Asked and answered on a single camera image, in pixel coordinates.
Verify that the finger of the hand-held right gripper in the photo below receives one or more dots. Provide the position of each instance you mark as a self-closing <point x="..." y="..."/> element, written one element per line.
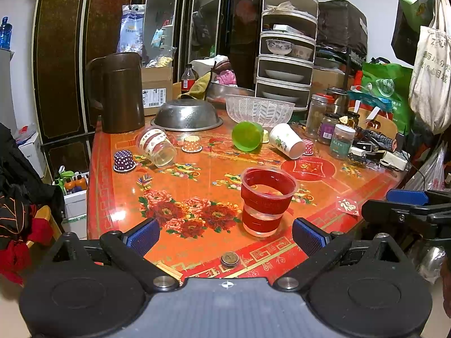
<point x="407" y="197"/>
<point x="384" y="211"/>

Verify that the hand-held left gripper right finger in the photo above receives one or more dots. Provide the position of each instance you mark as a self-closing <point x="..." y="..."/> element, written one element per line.
<point x="309" y="236"/>

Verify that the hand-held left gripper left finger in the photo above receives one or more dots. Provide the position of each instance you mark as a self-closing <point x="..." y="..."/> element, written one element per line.
<point x="142" y="235"/>

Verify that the red plastic cup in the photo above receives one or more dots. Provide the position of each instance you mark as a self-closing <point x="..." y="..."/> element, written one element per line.
<point x="262" y="206"/>

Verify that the purple dotted small cup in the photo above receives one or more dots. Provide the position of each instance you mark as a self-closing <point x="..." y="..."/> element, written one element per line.
<point x="124" y="161"/>

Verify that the red dotted small cup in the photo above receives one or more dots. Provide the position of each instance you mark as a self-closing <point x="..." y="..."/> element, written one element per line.
<point x="308" y="147"/>

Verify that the clear glass cup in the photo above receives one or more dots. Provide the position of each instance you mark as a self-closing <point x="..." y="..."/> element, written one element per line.
<point x="155" y="146"/>

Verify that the white paper cup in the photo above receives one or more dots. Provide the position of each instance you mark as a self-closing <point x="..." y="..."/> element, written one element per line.
<point x="285" y="139"/>

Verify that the orange dotted small cup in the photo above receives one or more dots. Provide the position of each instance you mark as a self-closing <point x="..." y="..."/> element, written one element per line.
<point x="192" y="144"/>

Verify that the yellow small cup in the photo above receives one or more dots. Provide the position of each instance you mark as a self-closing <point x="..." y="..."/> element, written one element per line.
<point x="265" y="136"/>

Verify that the green plastic cup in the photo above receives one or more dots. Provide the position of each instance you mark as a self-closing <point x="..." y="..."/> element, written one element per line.
<point x="246" y="136"/>

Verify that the white plastic bag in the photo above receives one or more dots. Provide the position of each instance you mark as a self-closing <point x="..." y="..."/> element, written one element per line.
<point x="428" y="172"/>

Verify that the red paper sticker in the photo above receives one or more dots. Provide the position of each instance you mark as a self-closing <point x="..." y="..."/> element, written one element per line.
<point x="348" y="206"/>

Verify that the silver plastic bag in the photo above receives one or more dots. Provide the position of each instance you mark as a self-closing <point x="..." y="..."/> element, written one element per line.
<point x="431" y="262"/>

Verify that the box of bottles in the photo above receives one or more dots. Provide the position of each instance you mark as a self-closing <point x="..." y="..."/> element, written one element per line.
<point x="75" y="200"/>

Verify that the brown paper bag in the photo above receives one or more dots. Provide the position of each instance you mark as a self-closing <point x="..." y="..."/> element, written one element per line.
<point x="384" y="121"/>

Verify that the white lidded jar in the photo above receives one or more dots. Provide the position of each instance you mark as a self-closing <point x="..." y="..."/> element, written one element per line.
<point x="342" y="142"/>

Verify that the metal bottle cap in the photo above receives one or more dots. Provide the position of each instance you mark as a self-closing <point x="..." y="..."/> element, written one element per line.
<point x="229" y="258"/>

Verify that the dark glass jar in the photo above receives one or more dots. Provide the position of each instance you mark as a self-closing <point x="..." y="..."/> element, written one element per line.
<point x="327" y="128"/>

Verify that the green shopping bag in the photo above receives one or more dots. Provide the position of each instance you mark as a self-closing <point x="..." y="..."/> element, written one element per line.
<point x="387" y="88"/>

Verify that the tall clear jar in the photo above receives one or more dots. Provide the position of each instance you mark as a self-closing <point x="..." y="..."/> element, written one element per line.
<point x="315" y="116"/>

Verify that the beige canvas tote bag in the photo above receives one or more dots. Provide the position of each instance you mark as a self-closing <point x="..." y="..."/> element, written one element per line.
<point x="433" y="74"/>

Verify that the steel colander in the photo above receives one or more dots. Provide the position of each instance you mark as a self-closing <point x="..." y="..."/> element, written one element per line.
<point x="186" y="114"/>

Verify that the dark clothing pile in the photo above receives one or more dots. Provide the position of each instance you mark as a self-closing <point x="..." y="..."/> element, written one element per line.
<point x="21" y="190"/>

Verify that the clear plastic basket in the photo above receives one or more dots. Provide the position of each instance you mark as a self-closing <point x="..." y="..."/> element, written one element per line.
<point x="259" y="111"/>

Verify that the white cardboard box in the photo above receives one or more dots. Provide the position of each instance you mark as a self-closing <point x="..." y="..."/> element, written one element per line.
<point x="33" y="151"/>

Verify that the brown plastic pitcher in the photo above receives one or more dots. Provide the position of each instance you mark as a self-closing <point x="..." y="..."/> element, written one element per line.
<point x="119" y="95"/>

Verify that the yellow green cloth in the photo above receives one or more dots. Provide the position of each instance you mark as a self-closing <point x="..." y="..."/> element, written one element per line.
<point x="195" y="88"/>

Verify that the black hanging bag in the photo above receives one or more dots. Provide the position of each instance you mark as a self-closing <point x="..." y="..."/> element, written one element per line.
<point x="405" y="38"/>

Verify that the dark soda bottle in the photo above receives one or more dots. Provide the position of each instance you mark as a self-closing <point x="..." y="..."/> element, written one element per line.
<point x="189" y="79"/>

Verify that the white plate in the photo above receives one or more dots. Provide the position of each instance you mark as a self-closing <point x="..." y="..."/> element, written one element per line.
<point x="285" y="74"/>

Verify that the steel bowl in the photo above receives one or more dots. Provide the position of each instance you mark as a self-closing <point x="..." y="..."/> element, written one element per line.
<point x="225" y="93"/>

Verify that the stacked drawer rack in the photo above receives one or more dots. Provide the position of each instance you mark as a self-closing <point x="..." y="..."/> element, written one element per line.
<point x="260" y="70"/>

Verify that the pink cloth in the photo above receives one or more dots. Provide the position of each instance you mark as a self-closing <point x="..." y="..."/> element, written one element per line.
<point x="226" y="76"/>

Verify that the black fabric bag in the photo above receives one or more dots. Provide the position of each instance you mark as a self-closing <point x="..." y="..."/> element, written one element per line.
<point x="341" y="24"/>

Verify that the dark wooden cabinet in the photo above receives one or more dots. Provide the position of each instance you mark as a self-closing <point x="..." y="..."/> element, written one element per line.
<point x="70" y="60"/>

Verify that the blue patterned bowl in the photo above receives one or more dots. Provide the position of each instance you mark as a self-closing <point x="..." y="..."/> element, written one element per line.
<point x="279" y="47"/>

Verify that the clear plastic packet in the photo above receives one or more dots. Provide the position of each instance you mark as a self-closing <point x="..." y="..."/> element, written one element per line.
<point x="131" y="28"/>

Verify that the blue water bottle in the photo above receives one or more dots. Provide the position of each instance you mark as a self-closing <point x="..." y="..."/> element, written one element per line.
<point x="5" y="33"/>

